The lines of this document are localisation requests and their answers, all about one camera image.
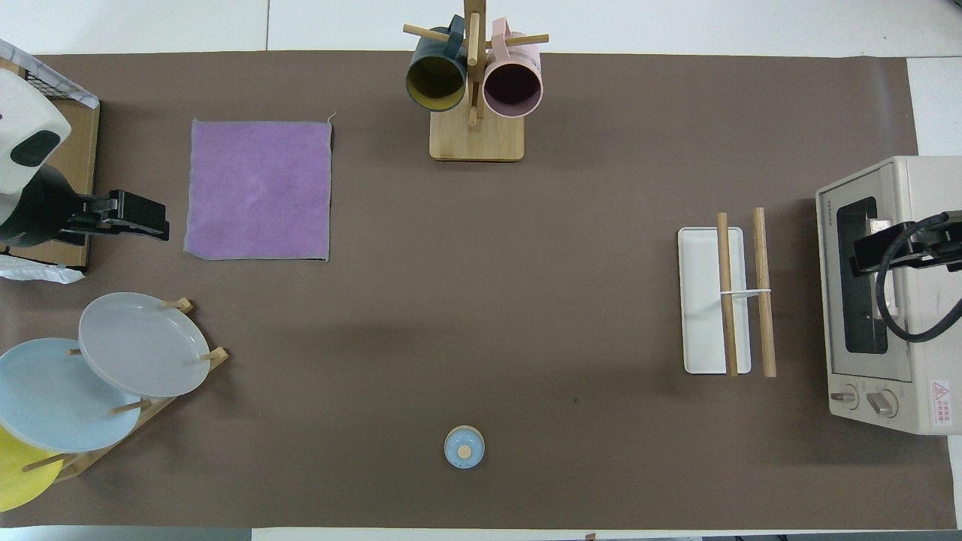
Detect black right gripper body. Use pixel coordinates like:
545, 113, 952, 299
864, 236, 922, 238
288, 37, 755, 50
913, 222, 962, 274

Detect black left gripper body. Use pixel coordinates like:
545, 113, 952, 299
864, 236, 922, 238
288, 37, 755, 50
0, 165, 89, 249

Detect purple and grey towel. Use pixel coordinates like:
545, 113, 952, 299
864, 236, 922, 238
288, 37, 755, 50
183, 113, 337, 263

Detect wooden dish rack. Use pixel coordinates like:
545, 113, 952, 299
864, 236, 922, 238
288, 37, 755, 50
23, 298, 231, 483

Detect white towel rack wooden bars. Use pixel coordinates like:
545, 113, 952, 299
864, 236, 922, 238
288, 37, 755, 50
677, 207, 777, 379

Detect beige toaster oven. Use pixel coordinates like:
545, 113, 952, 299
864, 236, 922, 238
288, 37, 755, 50
815, 156, 962, 436

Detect grey plate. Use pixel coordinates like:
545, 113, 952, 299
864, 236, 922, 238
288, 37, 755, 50
78, 292, 212, 399

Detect marbled paper sheet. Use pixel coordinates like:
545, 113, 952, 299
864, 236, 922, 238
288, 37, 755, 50
0, 39, 101, 110

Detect light blue plate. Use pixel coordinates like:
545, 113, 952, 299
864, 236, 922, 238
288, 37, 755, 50
0, 338, 144, 455

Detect yellow plate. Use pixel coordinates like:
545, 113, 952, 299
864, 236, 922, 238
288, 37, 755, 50
0, 425, 65, 514

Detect dark teal mug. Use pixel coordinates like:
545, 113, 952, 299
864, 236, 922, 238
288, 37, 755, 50
406, 15, 469, 113

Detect wooden mug tree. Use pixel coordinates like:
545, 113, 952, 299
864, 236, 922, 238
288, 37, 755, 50
403, 0, 550, 163

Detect brown table mat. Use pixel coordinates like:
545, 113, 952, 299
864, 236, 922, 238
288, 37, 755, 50
0, 50, 957, 529

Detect small blue lidded jar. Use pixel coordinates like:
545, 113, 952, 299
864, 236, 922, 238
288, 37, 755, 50
443, 425, 486, 470

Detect pink mug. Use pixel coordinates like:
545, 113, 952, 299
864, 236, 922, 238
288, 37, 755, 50
483, 18, 543, 119

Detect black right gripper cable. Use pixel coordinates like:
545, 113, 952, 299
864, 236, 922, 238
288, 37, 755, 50
875, 212, 962, 344

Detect wooden shelf with wire basket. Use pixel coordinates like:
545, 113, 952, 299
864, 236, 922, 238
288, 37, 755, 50
0, 39, 101, 272

